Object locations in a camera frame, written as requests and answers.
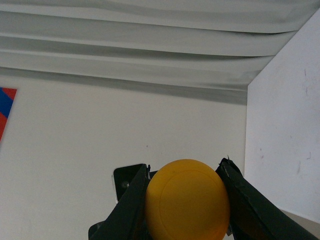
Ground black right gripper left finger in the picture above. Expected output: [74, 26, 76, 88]
[88, 163, 150, 240]

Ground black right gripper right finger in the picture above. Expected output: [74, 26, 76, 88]
[216, 158, 317, 240]

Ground yellow mushroom push button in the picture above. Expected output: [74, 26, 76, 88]
[111, 158, 231, 240]

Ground white pleated curtain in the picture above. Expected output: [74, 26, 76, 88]
[0, 0, 320, 105]

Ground red and blue poster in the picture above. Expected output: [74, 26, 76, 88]
[0, 87, 17, 140]

